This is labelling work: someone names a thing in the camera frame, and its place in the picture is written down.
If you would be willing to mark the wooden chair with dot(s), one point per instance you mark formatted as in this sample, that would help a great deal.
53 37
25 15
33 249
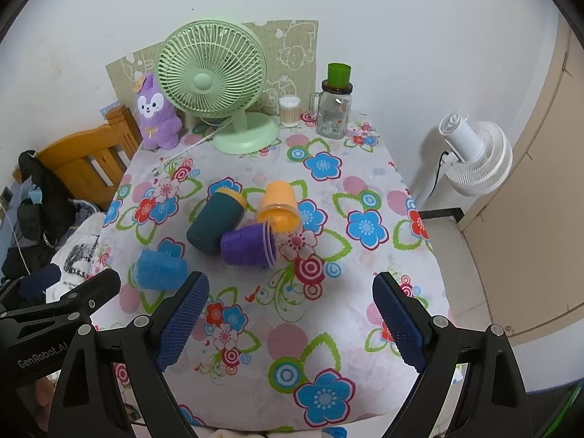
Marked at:
89 165

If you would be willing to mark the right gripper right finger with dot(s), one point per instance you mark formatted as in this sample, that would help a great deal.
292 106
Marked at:
493 400

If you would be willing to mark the purple plush rabbit toy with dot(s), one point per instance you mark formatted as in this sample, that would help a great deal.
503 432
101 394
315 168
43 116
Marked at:
159 124

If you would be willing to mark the cotton swab container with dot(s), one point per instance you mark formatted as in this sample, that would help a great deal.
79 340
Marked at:
289 111

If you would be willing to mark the green cup on jar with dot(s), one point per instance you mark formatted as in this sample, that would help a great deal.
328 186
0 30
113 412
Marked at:
338 75

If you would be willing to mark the dark teal cup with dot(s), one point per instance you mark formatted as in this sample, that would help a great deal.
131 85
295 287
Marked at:
222 213

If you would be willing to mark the black jacket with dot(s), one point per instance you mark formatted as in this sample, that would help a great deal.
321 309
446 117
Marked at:
42 215

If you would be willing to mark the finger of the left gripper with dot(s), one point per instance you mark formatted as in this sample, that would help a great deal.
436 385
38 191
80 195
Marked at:
98 288

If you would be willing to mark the beige cartoon cardboard panel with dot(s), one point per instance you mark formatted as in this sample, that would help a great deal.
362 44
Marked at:
290 47

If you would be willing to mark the green desk fan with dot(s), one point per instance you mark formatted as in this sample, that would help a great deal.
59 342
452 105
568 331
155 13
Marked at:
216 70

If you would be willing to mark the purple plastic cup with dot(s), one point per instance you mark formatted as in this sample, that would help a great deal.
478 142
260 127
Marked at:
252 245

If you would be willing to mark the white printed t-shirt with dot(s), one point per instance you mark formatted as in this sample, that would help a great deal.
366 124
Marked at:
74 258

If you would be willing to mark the orange plastic cup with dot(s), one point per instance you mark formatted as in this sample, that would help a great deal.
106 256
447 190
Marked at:
279 208

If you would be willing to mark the glass mason jar mug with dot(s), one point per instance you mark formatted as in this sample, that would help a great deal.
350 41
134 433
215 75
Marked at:
331 108

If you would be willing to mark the white circulator fan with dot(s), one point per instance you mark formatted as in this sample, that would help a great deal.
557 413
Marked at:
477 161

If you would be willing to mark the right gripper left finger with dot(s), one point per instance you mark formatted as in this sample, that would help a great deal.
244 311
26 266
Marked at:
87 402

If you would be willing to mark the floral tablecloth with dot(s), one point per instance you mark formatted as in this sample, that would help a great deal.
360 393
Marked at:
300 345

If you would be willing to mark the blue plastic cup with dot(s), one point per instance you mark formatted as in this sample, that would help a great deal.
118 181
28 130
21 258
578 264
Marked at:
157 271

